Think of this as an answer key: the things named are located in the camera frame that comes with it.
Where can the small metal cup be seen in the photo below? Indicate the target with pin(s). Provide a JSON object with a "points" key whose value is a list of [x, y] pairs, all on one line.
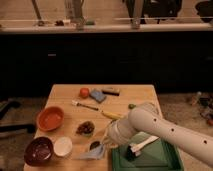
{"points": [[94, 145]]}

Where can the red tomato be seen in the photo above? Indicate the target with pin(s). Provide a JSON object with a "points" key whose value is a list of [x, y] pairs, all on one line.
{"points": [[84, 93]]}

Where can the white dish brush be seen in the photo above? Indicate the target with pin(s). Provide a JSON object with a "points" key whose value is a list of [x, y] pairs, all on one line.
{"points": [[134, 150]]}

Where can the small white bowl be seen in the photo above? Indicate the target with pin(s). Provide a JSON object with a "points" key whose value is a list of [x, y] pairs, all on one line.
{"points": [[63, 146]]}

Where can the orange bowl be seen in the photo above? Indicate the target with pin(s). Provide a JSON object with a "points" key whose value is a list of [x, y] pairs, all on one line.
{"points": [[50, 118]]}

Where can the dark maroon bowl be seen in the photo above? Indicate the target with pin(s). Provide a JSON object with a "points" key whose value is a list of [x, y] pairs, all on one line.
{"points": [[38, 152]]}

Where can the fork with dark handle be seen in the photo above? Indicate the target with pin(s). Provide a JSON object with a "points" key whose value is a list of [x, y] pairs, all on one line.
{"points": [[76, 103]]}

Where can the yellow banana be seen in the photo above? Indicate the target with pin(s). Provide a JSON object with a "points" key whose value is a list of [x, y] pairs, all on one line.
{"points": [[110, 115]]}

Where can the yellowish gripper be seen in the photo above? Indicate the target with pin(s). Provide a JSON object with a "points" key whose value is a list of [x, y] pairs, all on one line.
{"points": [[107, 142]]}

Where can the green plastic tray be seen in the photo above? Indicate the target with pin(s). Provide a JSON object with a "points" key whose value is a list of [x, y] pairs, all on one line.
{"points": [[157, 156]]}

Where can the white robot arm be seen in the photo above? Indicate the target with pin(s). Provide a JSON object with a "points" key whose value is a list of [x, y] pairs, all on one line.
{"points": [[146, 118]]}

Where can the blue sponge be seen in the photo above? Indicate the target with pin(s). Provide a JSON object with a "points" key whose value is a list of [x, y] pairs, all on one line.
{"points": [[97, 95]]}

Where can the light blue towel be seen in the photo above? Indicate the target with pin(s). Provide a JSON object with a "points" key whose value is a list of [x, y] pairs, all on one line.
{"points": [[96, 153]]}

